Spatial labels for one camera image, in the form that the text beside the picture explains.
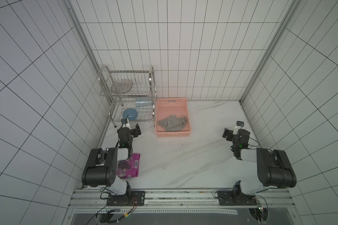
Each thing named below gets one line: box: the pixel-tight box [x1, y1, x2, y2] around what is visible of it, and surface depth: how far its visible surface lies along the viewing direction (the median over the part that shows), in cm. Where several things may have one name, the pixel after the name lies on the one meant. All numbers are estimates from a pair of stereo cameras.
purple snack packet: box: [116, 153, 141, 179], surface depth 81 cm
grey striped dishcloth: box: [157, 114, 187, 133], surface depth 104 cm
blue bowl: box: [122, 108, 139, 121], surface depth 106 cm
